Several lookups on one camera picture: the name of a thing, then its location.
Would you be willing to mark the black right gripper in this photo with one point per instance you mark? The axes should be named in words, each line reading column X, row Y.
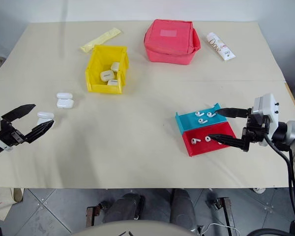
column 256, row 129

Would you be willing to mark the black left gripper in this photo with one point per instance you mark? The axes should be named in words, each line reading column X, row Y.
column 11, row 134

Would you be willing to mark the white charging case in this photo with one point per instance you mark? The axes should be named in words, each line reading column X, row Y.
column 115, row 66
column 64, row 102
column 112, row 82
column 106, row 75
column 44, row 116

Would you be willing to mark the yellow plastic bin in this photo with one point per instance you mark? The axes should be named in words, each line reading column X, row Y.
column 105, row 87

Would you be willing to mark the white closed charging case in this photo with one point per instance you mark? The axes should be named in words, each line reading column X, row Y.
column 112, row 82
column 115, row 66
column 106, row 75

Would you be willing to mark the red plastic tray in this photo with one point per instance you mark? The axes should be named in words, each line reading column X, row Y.
column 206, row 147

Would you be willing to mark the teal plastic tray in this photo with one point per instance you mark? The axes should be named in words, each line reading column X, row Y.
column 186, row 121

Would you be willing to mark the white Dove tube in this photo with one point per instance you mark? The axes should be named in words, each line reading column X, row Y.
column 220, row 46

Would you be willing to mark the pink fabric zip bag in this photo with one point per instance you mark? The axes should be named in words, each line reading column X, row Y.
column 169, row 44

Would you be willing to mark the yellow flat packet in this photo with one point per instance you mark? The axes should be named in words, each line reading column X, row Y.
column 100, row 39

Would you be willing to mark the rusty metal frame bar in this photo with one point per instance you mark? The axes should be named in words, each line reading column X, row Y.
column 227, row 211
column 92, row 216

